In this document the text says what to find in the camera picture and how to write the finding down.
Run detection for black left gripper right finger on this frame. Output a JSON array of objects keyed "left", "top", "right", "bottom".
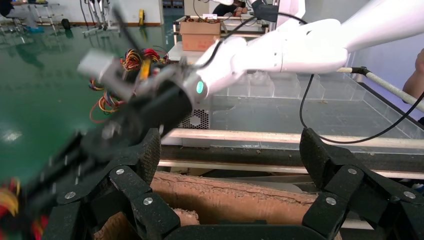
[{"left": 299, "top": 127, "right": 424, "bottom": 240}]

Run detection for metal floor stand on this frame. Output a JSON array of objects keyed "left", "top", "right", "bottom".
[{"left": 79, "top": 0, "right": 122, "bottom": 37}]

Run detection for grey mesh power supply unit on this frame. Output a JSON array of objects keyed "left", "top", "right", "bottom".
[{"left": 178, "top": 109, "right": 211, "bottom": 130}]

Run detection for tangled coloured wire bundle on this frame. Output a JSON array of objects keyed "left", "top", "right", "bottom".
[{"left": 88, "top": 47, "right": 170, "bottom": 125}]

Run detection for black rack track strip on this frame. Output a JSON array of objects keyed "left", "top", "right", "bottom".
[{"left": 160, "top": 145, "right": 424, "bottom": 173}]

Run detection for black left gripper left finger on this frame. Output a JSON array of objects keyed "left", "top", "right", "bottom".
[{"left": 43, "top": 128, "right": 181, "bottom": 240}]

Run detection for metal step ladder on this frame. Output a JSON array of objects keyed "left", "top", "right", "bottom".
[{"left": 28, "top": 2, "right": 64, "bottom": 32}]

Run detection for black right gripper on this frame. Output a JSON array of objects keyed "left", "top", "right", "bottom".
[{"left": 79, "top": 77, "right": 195, "bottom": 153}]

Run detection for white rack back pipe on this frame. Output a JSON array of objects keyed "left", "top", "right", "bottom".
[{"left": 337, "top": 66, "right": 424, "bottom": 114}]

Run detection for worn brown cardboard box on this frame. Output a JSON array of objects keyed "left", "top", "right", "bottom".
[{"left": 94, "top": 170, "right": 342, "bottom": 240}]

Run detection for person in dark clothes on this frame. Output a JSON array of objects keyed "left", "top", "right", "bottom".
[{"left": 211, "top": 0, "right": 248, "bottom": 17}]

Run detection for clear acrylic rack dividers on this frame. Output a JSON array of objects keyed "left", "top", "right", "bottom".
[{"left": 211, "top": 71, "right": 369, "bottom": 102}]

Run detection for white rack edge rail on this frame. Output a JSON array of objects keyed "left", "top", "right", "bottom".
[{"left": 158, "top": 160, "right": 424, "bottom": 180}]

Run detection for black box device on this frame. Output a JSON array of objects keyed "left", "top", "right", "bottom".
[{"left": 254, "top": 3, "right": 280, "bottom": 23}]

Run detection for closed brown cardboard box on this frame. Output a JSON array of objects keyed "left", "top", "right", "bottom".
[{"left": 179, "top": 21, "right": 222, "bottom": 52}]

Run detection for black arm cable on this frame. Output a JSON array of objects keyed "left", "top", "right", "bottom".
[{"left": 190, "top": 11, "right": 424, "bottom": 145}]

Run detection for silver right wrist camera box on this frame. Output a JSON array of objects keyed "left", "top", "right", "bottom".
[{"left": 76, "top": 48, "right": 133, "bottom": 102}]

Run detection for bare person forearm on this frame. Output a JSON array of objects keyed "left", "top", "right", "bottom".
[{"left": 402, "top": 47, "right": 424, "bottom": 100}]

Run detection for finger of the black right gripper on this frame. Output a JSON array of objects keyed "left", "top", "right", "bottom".
[{"left": 19, "top": 132, "right": 100, "bottom": 206}]

